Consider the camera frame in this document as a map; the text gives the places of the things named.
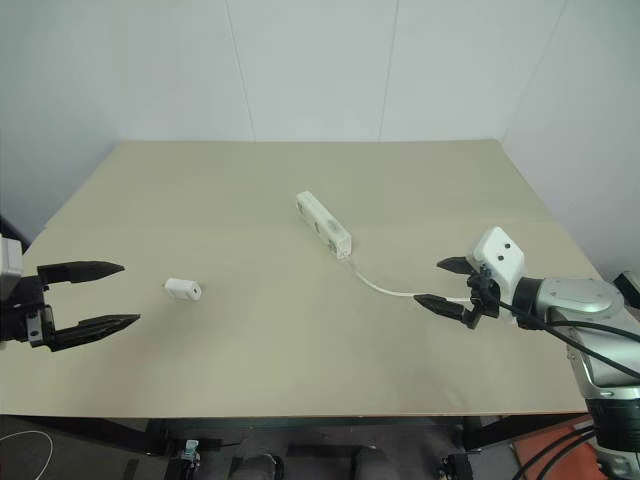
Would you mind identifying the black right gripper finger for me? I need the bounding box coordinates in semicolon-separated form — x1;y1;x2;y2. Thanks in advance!
436;256;476;276
413;294;477;329

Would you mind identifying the white power strip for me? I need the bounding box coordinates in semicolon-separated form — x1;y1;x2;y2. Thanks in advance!
294;190;354;262

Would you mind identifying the orange red floor mat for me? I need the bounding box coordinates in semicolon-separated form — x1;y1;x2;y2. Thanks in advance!
512;418;604;480

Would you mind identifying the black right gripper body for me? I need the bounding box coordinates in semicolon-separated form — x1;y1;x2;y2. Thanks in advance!
466;266;502;330

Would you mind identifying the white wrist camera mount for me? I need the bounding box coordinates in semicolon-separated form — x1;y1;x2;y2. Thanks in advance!
0;236;25;278
469;226;526;303

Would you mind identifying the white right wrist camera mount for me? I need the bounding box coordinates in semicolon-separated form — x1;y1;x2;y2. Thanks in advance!
469;226;526;303

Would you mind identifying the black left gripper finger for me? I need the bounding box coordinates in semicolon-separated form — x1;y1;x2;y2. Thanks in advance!
36;260;127;295
51;313;142;354

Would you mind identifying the thin white floor cable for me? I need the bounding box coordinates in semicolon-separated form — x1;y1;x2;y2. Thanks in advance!
0;428;55;480

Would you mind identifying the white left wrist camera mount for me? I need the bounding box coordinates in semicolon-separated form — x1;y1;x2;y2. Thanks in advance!
0;236;25;278

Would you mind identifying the dark rounded shape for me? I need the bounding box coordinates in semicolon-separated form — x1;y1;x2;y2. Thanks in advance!
238;452;282;480

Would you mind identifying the black table frame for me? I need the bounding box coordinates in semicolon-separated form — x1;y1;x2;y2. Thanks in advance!
0;410;594;459

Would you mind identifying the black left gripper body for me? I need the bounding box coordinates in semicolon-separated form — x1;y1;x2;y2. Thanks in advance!
0;273;57;353

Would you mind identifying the white plug adapter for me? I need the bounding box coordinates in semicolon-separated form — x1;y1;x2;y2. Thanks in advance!
160;277;203;303

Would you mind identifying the white power strip cord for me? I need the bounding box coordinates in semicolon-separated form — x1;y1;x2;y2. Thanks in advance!
346;256;474;304

